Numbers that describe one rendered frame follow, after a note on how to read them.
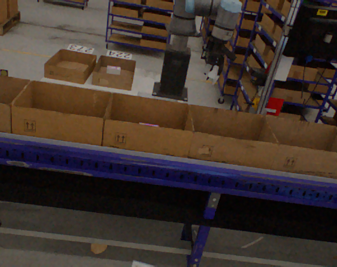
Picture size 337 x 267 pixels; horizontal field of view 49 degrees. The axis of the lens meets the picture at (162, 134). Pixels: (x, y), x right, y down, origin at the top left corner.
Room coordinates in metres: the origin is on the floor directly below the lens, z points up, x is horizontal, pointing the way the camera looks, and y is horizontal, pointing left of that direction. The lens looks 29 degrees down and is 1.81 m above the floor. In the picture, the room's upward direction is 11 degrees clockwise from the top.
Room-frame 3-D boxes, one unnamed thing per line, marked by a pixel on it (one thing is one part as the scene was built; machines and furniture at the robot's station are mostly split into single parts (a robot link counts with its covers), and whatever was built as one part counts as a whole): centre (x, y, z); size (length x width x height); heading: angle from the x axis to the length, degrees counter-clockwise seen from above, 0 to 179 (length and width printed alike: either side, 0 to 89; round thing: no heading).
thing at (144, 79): (2.62, 0.41, 0.74); 1.00 x 0.58 x 0.03; 92
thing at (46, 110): (1.52, 0.47, 0.96); 0.39 x 0.29 x 0.17; 95
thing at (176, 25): (2.55, 0.00, 1.26); 0.19 x 0.19 x 0.10
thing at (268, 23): (3.50, -0.89, 1.19); 0.40 x 0.30 x 0.10; 5
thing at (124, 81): (2.60, 0.43, 0.80); 0.38 x 0.28 x 0.10; 5
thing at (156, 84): (2.55, 0.00, 0.91); 0.26 x 0.26 x 0.33; 2
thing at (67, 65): (2.56, 0.75, 0.80); 0.38 x 0.28 x 0.10; 1
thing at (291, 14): (2.35, -0.62, 1.11); 0.12 x 0.05 x 0.88; 95
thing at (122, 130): (1.56, 0.08, 0.96); 0.39 x 0.29 x 0.17; 95
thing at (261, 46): (3.51, -0.88, 0.99); 0.40 x 0.30 x 0.10; 3
